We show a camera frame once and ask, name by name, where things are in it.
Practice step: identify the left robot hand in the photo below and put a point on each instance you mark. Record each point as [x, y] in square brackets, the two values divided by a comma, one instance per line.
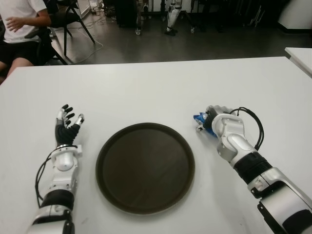
[65, 133]

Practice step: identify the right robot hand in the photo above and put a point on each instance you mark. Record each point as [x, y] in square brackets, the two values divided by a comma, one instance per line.
[219, 109]

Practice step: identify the blue Oreo package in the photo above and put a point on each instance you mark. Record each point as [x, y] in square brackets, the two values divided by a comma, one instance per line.
[200, 117]

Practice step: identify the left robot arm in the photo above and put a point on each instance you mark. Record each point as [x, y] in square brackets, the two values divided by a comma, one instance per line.
[64, 159]

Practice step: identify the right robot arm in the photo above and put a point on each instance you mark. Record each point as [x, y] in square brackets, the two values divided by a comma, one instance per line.
[234, 136]

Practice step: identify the round dark brown tray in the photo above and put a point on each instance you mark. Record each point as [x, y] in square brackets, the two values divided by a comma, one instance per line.
[146, 170]

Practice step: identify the black office chair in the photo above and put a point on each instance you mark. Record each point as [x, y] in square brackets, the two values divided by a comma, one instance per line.
[44, 46]

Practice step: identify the white side table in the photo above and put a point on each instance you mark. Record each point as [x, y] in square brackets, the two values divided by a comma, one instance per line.
[302, 58]

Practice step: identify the folded metal stand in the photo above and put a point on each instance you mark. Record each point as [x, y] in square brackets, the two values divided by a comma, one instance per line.
[256, 17]

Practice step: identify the white humanoid robot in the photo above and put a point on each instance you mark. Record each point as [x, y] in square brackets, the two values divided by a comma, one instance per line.
[171, 17]

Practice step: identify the black folding chair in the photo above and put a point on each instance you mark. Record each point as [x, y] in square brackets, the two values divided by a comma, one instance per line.
[63, 19]

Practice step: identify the white partition panel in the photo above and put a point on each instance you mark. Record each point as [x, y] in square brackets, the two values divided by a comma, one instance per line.
[297, 14]

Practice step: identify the seated person white shirt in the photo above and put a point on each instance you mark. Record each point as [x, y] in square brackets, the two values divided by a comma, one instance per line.
[17, 14]

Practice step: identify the white display cabinet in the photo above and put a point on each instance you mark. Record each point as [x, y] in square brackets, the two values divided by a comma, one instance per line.
[85, 6]

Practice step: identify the black cabinet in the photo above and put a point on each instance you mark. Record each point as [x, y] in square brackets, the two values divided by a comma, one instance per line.
[126, 12]

